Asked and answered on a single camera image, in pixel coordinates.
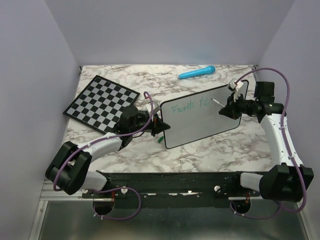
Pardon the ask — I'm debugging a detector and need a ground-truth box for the blue toy microphone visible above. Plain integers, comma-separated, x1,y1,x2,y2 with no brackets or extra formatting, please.
178,65,216,80

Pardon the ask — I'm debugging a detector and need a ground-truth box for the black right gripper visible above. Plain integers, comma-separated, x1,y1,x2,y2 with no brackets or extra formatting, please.
219,91,259,120

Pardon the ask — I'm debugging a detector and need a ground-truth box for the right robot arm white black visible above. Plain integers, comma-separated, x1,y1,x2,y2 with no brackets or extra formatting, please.
219,81,314,203

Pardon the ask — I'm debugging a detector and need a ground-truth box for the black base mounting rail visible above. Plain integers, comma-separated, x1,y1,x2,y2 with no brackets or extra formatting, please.
82,172,259,210

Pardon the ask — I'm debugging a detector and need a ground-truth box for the white whiteboard black frame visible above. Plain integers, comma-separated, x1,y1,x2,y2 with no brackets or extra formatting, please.
160,85,241,149

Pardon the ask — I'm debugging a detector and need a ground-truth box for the green whiteboard marker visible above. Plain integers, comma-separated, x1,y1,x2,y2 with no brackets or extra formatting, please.
212,98,225,108

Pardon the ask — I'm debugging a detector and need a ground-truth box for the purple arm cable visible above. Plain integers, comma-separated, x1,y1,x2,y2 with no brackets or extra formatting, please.
53,91,154,221
229,67,308,220

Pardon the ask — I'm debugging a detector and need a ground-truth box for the aluminium extrusion frame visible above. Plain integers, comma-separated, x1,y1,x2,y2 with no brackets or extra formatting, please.
39,180,82,201

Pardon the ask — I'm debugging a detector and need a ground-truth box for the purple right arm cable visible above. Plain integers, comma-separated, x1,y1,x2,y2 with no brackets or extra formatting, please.
229,67,308,220

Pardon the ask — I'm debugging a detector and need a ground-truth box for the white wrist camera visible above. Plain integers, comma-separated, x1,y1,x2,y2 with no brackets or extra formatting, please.
145,101,161,115
227,79,243,102

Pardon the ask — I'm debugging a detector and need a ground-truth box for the black and silver chessboard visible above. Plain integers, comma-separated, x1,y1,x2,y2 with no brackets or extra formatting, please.
63,75,140,134

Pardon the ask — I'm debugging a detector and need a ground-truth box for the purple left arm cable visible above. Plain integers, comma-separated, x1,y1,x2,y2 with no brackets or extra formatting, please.
53,91,154,221

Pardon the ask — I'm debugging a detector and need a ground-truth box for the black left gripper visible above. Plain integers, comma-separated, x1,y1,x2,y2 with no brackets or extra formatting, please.
130,112,170,137

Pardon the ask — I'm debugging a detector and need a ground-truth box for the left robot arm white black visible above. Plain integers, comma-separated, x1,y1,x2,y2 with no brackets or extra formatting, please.
45,106,170,198

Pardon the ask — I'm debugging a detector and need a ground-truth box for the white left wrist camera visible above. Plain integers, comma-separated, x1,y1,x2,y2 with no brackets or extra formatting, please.
145,101,161,115

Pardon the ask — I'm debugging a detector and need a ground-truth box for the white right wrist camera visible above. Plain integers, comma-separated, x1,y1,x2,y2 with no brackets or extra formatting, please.
227,79,243,102

